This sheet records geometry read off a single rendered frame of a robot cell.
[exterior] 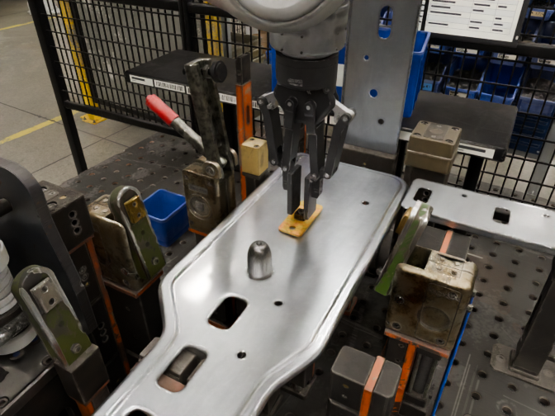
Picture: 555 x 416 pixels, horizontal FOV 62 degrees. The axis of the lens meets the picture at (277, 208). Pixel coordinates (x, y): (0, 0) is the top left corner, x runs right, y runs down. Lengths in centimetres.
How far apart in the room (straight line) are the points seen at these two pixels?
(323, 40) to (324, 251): 28
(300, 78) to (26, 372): 45
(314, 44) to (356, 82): 34
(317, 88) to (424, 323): 32
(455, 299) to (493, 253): 64
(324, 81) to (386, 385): 34
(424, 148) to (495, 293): 40
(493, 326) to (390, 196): 39
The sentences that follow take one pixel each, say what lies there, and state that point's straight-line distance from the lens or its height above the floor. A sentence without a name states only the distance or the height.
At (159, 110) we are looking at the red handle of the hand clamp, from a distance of 73.
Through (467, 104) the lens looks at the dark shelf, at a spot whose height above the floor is 103.
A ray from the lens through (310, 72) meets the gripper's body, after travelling 55.
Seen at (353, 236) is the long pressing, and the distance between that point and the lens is 67.
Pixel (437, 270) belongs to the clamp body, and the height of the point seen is 104.
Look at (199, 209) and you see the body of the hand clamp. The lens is 75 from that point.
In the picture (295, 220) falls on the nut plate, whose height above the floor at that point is 101.
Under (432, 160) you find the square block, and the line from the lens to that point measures 84.
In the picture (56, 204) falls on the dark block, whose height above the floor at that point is 112.
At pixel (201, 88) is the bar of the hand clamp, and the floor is 118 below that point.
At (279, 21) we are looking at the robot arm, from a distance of 34.
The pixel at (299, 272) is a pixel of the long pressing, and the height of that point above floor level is 100.
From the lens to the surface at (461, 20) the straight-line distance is 108.
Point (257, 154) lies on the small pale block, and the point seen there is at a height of 105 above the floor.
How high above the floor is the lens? 141
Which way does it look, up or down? 35 degrees down
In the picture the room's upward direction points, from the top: straight up
